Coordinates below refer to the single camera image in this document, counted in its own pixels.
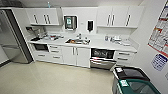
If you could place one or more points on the black soap dispenser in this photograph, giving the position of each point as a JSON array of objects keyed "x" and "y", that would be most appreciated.
[{"x": 90, "y": 25}]

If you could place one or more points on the blue white bottle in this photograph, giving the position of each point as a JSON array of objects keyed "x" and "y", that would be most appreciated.
[{"x": 106, "y": 38}]

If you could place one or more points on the steel paper towel dispenser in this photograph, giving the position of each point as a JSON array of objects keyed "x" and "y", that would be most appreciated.
[{"x": 70, "y": 22}]

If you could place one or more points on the stainless steel refrigerator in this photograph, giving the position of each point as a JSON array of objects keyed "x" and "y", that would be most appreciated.
[{"x": 13, "y": 36}]

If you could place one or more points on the light blue spray bottle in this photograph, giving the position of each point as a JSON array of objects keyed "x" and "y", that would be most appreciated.
[{"x": 49, "y": 4}]

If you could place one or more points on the chrome faucet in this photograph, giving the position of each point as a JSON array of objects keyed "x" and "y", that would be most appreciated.
[{"x": 79, "y": 36}]

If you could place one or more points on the stainless steel dishwasher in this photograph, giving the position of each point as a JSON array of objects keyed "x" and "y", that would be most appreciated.
[{"x": 102, "y": 58}]

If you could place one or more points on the round recycling wall sign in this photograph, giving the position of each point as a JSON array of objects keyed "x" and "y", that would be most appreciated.
[{"x": 159, "y": 62}]

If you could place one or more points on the white two-door base cabinet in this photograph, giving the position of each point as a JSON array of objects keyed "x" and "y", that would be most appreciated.
[{"x": 76, "y": 55}]

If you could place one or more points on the large printed wall poster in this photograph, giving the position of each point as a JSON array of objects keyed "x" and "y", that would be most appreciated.
[{"x": 160, "y": 33}]

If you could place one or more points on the grey bin black lid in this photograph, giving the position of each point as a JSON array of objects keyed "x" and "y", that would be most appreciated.
[{"x": 130, "y": 72}]

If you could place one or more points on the black built-in microwave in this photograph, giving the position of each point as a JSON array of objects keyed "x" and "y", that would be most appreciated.
[{"x": 41, "y": 47}]

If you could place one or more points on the steel sink basin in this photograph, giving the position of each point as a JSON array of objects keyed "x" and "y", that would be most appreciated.
[{"x": 77, "y": 41}]

